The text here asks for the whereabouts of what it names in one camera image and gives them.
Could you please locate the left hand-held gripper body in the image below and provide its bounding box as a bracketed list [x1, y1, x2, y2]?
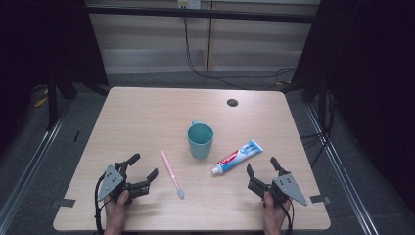
[97, 162, 152, 206]

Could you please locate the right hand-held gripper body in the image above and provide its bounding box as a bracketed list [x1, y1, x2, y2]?
[247, 170, 308, 208]

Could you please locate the pink toothbrush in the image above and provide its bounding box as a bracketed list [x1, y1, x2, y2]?
[160, 150, 185, 201]

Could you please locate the white toothpaste tube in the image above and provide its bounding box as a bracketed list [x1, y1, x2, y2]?
[210, 139, 264, 176]

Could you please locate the teal cup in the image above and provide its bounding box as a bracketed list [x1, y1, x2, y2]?
[186, 119, 215, 161]

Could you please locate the person's left hand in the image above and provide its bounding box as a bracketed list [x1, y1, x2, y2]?
[103, 190, 130, 228]

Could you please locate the person's right hand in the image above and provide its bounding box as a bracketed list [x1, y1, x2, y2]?
[262, 191, 292, 230]

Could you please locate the grey tape strip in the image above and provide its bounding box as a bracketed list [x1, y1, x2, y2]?
[49, 198, 76, 210]
[309, 194, 333, 206]

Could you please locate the black metal stand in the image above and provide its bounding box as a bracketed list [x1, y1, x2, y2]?
[45, 70, 111, 132]
[281, 72, 331, 131]

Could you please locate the yellow floor tape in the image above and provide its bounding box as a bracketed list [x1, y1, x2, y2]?
[33, 95, 49, 109]

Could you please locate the black curtain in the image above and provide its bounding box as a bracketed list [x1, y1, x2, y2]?
[290, 0, 415, 213]
[0, 0, 110, 145]

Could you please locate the black horizontal bar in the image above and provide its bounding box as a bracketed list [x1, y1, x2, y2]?
[85, 4, 320, 24]

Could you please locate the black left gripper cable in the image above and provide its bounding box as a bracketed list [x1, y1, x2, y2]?
[94, 174, 107, 235]

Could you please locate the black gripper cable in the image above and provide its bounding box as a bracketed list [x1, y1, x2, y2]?
[281, 199, 295, 235]
[94, 174, 107, 235]

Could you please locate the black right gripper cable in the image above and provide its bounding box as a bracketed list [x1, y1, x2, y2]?
[281, 199, 295, 235]

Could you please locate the black floor cable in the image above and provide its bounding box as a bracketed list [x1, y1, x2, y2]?
[299, 91, 339, 169]

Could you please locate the metal floor rail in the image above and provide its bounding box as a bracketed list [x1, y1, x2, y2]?
[304, 103, 380, 235]
[0, 99, 73, 229]

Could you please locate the black hanging cable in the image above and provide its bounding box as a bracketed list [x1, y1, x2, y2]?
[182, 15, 297, 91]

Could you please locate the white wall socket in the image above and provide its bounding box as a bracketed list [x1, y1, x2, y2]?
[177, 0, 202, 10]

